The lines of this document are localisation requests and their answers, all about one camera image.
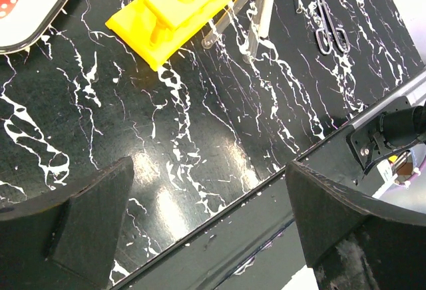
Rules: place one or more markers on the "white strawberry serving tray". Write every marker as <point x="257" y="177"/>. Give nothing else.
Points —
<point x="24" y="21"/>

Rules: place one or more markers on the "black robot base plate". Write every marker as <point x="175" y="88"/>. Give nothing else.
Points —
<point x="209" y="194"/>

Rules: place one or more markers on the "yellow plastic test tube rack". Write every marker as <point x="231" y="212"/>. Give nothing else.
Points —
<point x="156" y="29"/>

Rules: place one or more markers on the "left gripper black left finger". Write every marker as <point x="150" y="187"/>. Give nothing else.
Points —
<point x="66" y="238"/>

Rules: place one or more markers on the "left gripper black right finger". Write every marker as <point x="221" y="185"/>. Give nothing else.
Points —
<point x="352" y="240"/>

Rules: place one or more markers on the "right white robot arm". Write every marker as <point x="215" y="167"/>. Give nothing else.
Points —
<point x="403" y="127"/>

